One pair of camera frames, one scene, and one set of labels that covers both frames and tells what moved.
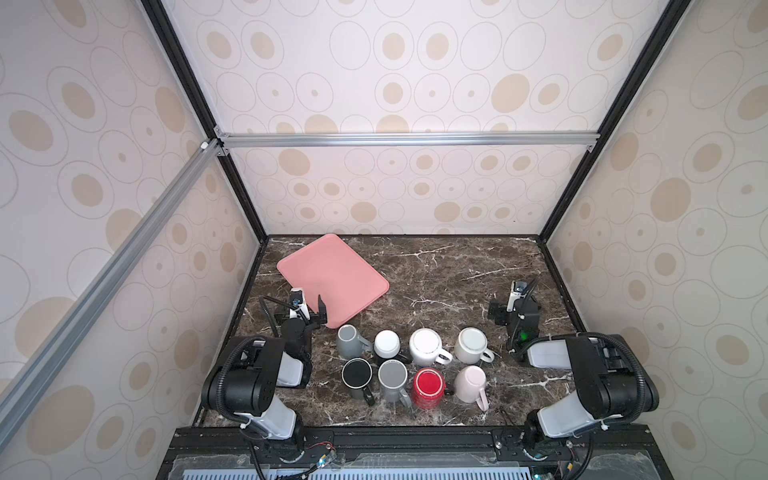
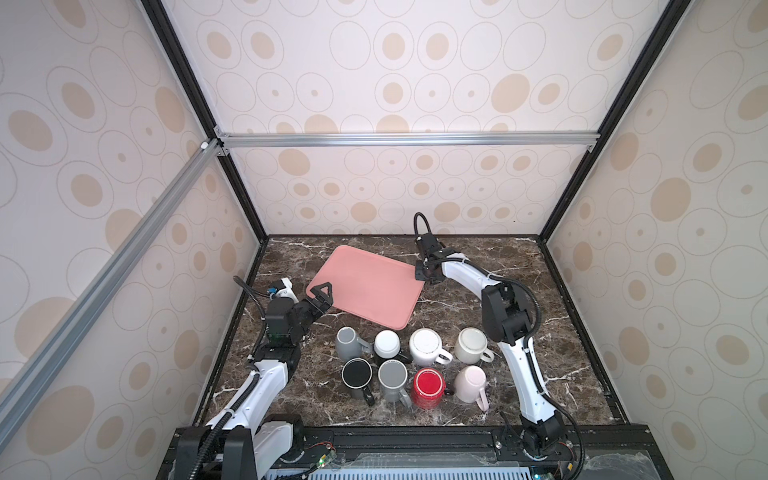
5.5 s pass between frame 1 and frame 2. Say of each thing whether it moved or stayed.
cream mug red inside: stayed
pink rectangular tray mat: moved
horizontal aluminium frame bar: stayed
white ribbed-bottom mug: stayed
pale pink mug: stayed
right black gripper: moved
